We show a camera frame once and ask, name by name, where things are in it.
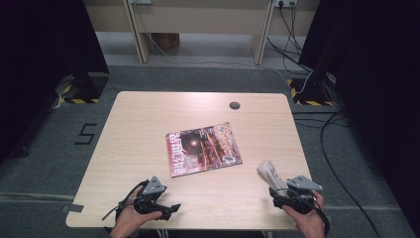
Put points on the grey tape strip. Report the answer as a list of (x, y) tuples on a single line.
[(72, 208)]

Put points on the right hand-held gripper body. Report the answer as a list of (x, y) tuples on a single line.
[(302, 195)]

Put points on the white wall power outlet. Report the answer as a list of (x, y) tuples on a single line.
[(285, 2)]

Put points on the person's right hand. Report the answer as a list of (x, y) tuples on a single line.
[(310, 224)]

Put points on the brown cardboard box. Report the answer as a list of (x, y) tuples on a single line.
[(166, 41)]

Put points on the black curtain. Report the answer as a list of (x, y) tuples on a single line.
[(379, 66), (39, 49)]

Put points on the black stand base hazard tape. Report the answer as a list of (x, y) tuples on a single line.
[(89, 87), (310, 92)]

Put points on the round grey table grommet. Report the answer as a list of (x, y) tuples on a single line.
[(234, 105)]

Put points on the red illustrated magazine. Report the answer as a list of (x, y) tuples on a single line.
[(203, 150)]

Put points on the white cloth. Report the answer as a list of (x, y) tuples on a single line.
[(269, 173)]

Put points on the person's left hand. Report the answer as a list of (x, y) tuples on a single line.
[(128, 221)]

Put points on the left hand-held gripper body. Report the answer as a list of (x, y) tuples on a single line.
[(150, 190)]

